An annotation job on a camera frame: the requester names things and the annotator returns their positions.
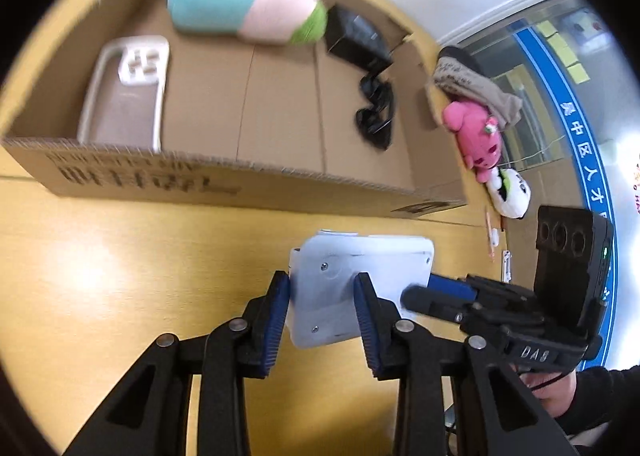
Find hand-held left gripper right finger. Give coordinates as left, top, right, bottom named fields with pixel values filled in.
left=352, top=272, right=581, bottom=456

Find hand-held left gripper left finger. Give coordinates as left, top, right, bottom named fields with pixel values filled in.
left=60, top=270, right=292, bottom=456

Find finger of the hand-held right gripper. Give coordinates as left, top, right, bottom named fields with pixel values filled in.
left=401, top=284, right=481, bottom=327
left=427, top=273, right=506, bottom=304

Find white plastic device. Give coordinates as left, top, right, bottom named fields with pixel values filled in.
left=290, top=230, right=435, bottom=349

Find black glasses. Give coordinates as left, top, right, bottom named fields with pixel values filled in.
left=355, top=71, right=397, bottom=152

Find brown cardboard box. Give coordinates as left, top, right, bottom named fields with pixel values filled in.
left=0, top=0, right=471, bottom=219

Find clear phone case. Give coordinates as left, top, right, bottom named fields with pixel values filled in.
left=77, top=35, right=171, bottom=153

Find black box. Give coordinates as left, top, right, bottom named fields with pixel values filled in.
left=325, top=3, right=393, bottom=74

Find person's right forearm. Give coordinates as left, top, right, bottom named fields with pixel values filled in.
left=555, top=363, right=640, bottom=447

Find person's right hand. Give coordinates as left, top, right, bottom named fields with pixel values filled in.
left=520, top=368, right=581, bottom=419

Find white and green plush toy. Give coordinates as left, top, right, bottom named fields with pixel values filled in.
left=487, top=167, right=532, bottom=219

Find blue window banner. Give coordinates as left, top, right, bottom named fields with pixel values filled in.
left=515, top=23, right=621, bottom=362

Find beige cloth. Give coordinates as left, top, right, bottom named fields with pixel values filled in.
left=432, top=58, right=523, bottom=127

